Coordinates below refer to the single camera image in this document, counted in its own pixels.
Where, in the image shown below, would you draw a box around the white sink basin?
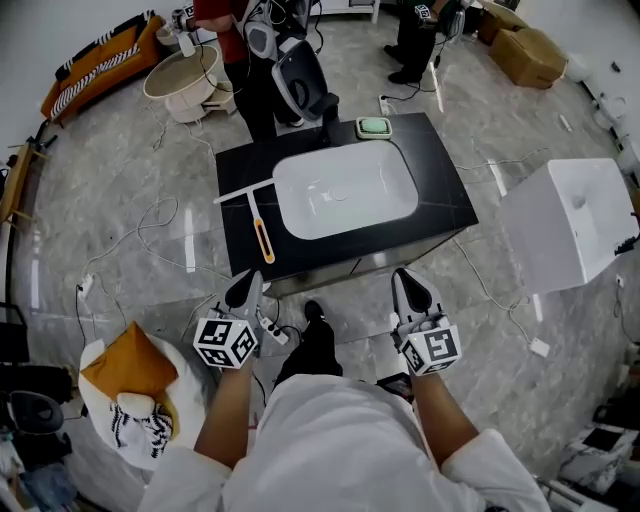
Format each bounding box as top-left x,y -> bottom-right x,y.
272,139 -> 420,241

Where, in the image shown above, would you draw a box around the white armchair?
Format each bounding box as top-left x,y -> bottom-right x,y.
78,329 -> 224,472

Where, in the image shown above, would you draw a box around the black white striped throw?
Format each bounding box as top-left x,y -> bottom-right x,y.
49,10 -> 154,120

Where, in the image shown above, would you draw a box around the small white pillow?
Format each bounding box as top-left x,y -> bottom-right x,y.
116,392 -> 156,420

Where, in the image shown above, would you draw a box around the black white patterned blanket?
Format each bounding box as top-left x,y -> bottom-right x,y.
109,399 -> 175,460

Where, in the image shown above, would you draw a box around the orange sofa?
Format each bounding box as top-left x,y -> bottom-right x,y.
40,10 -> 166,124

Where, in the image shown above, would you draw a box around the white square floor basin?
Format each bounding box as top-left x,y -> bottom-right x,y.
499,157 -> 640,296

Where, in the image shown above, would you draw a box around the person's black trousers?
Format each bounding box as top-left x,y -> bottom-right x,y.
273,317 -> 346,387

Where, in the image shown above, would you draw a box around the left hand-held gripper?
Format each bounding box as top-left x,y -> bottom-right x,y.
193,269 -> 266,370

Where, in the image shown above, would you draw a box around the person's right forearm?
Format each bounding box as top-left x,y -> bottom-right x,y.
408,372 -> 482,470

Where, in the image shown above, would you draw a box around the green soap dish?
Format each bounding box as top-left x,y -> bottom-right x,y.
354,115 -> 394,141

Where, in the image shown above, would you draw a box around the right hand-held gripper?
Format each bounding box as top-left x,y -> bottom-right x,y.
391,267 -> 462,377

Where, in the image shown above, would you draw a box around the white squeegee with orange handle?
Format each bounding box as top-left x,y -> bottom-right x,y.
213,179 -> 277,265

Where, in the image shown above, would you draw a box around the round beige coffee table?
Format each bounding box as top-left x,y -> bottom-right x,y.
143,44 -> 237,124

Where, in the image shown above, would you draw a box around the grey black backpack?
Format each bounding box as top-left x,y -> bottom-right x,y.
7,389 -> 66,436

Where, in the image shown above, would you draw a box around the wooden side table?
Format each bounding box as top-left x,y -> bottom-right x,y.
0,142 -> 50,226

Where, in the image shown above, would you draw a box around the long white cable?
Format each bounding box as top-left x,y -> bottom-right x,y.
452,237 -> 534,346
79,196 -> 234,284

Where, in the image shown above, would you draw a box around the operator in white shirt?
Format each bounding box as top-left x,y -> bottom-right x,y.
142,372 -> 551,512

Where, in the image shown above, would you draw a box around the cardboard box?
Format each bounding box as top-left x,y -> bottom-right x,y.
488,27 -> 569,90
477,0 -> 531,46

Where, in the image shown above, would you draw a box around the black vanity cabinet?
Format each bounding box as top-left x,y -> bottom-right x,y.
214,112 -> 480,300

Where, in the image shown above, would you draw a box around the person's left forearm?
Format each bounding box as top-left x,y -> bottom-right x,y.
193,357 -> 257,471

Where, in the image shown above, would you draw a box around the orange cushion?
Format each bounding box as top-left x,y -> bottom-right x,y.
79,321 -> 180,401

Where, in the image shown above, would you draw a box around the black faucet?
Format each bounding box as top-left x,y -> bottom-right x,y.
308,92 -> 342,147

